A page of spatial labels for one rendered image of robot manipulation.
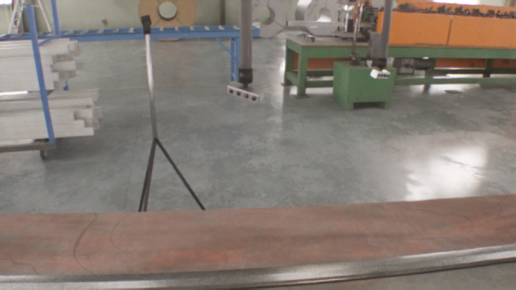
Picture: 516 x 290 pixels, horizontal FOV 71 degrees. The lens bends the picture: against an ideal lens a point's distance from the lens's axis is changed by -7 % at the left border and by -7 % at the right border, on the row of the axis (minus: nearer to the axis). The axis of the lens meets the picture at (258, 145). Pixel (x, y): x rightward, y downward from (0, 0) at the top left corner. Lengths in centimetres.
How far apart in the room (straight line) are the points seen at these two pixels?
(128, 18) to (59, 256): 1197
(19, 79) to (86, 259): 268
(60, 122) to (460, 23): 544
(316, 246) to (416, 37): 512
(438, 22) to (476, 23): 71
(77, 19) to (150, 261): 1230
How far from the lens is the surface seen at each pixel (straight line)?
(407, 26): 592
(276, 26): 1120
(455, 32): 643
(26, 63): 360
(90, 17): 1308
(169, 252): 110
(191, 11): 1055
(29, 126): 375
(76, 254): 116
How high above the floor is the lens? 148
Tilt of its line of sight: 23 degrees down
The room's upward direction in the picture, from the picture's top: 1 degrees clockwise
